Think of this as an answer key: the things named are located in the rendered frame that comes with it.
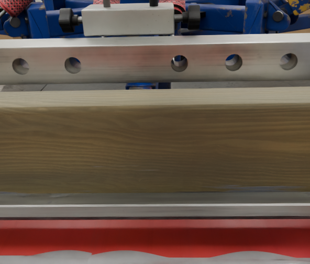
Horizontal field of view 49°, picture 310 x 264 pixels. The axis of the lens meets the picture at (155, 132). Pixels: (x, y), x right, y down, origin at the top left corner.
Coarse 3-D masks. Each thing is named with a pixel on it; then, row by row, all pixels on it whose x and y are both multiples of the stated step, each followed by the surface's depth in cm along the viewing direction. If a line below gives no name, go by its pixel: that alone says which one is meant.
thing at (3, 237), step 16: (0, 224) 27; (16, 224) 27; (32, 224) 27; (48, 224) 26; (64, 224) 26; (80, 224) 26; (96, 224) 26; (0, 240) 25; (16, 240) 25; (32, 240) 25; (48, 240) 25; (64, 240) 25; (80, 240) 25
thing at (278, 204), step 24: (216, 192) 23; (240, 192) 23; (264, 192) 23; (288, 192) 23; (0, 216) 23; (24, 216) 23; (48, 216) 23; (72, 216) 23; (96, 216) 23; (120, 216) 22; (144, 216) 22
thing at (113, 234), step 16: (112, 224) 26; (128, 224) 26; (144, 224) 26; (160, 224) 26; (176, 224) 26; (192, 224) 26; (208, 224) 26; (224, 224) 26; (240, 224) 26; (256, 224) 26; (272, 224) 26; (288, 224) 26; (304, 224) 26; (96, 240) 25; (112, 240) 25; (128, 240) 25; (144, 240) 25; (160, 240) 25; (176, 240) 25; (192, 240) 25; (208, 240) 25; (224, 240) 24; (240, 240) 24; (256, 240) 24; (272, 240) 24; (288, 240) 24; (304, 240) 24; (176, 256) 23; (192, 256) 23; (208, 256) 23; (304, 256) 23
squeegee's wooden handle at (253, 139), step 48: (0, 96) 22; (48, 96) 22; (96, 96) 21; (144, 96) 21; (192, 96) 21; (240, 96) 21; (288, 96) 21; (0, 144) 22; (48, 144) 22; (96, 144) 22; (144, 144) 21; (192, 144) 21; (240, 144) 21; (288, 144) 21; (0, 192) 23; (48, 192) 23; (96, 192) 23; (144, 192) 23; (192, 192) 23
